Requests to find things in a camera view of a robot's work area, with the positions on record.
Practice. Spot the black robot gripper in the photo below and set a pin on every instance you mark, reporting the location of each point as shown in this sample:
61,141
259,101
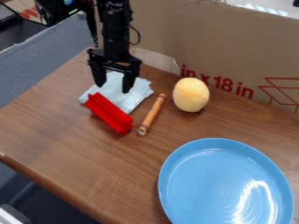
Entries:
113,57

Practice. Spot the light blue cloth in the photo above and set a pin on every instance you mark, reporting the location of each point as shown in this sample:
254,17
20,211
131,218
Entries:
112,91

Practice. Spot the red plastic block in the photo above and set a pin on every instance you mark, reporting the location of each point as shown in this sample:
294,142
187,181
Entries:
109,113

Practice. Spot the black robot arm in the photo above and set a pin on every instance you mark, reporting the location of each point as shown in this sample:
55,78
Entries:
115,16

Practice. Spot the orange crayon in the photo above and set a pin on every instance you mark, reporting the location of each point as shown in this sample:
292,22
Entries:
151,115

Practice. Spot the yellow potato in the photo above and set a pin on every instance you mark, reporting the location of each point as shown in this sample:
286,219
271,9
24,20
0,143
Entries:
190,94

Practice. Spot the grey fabric panel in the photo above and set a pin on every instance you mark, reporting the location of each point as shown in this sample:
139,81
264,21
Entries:
29,61

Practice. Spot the black equipment in background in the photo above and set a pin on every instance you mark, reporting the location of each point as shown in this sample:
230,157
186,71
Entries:
56,10

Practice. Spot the blue round plate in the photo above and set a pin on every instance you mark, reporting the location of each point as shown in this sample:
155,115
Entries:
218,181

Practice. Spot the brown cardboard box wall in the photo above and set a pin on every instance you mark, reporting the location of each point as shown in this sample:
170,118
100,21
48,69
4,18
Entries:
240,50

